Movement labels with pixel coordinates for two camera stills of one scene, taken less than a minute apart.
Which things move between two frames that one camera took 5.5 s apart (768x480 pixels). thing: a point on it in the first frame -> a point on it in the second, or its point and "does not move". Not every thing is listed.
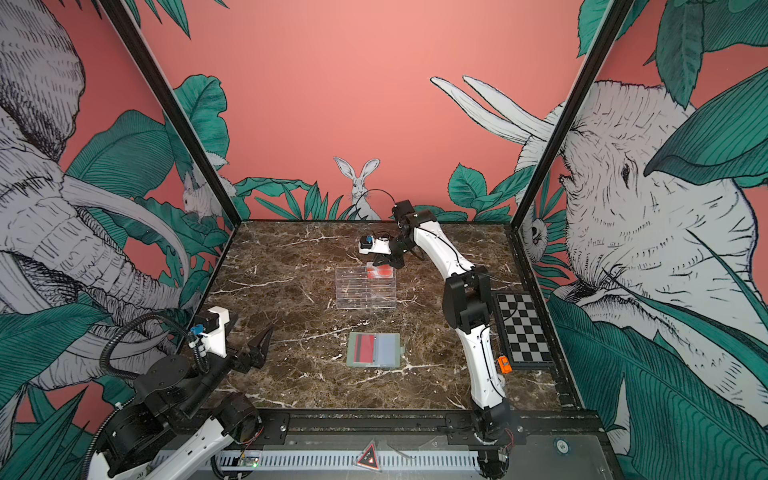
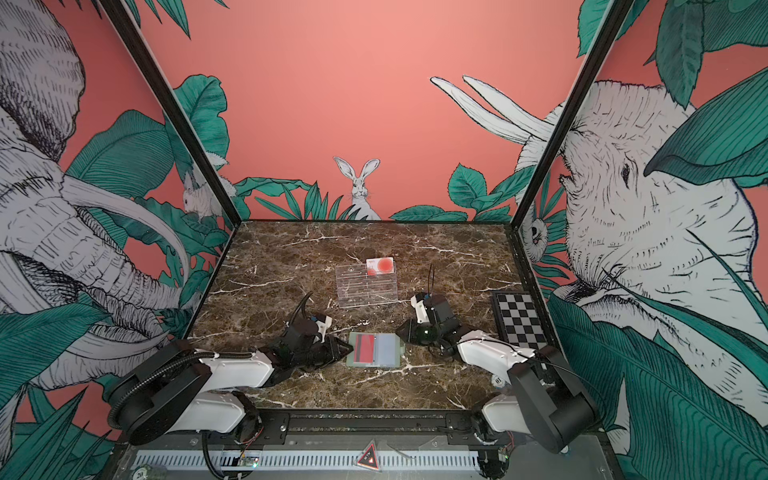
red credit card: x=364 y=348 does not move
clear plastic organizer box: x=366 y=287 does not move
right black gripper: x=390 y=259 -> x=413 y=332
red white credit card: x=379 y=271 does not move
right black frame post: x=615 y=19 does not move
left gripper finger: x=258 y=347 -> x=340 y=346
